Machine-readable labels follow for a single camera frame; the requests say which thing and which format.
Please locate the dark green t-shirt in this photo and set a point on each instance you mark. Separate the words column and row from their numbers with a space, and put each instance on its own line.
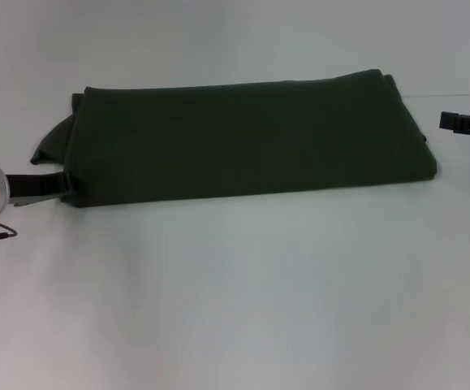
column 238, row 138

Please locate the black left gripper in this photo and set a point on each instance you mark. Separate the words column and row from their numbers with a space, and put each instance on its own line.
column 31, row 186

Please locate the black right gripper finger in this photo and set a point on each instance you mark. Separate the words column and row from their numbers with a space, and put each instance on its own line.
column 462, row 122

